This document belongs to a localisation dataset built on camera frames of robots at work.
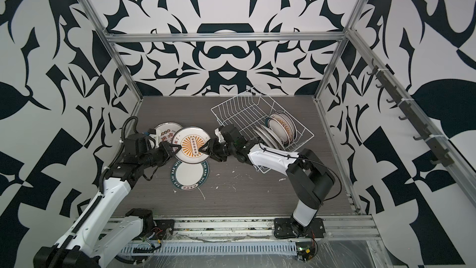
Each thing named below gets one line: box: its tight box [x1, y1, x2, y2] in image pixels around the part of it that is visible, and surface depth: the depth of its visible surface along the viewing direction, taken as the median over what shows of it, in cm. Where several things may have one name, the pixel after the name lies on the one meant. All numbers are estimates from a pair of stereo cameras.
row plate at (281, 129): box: [265, 116, 294, 148], surface depth 91 cm
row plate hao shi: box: [171, 159, 210, 192], surface depth 89 cm
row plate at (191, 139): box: [171, 126, 211, 165], surface depth 82 cm
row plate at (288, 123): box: [269, 111, 297, 142], surface depth 89 cm
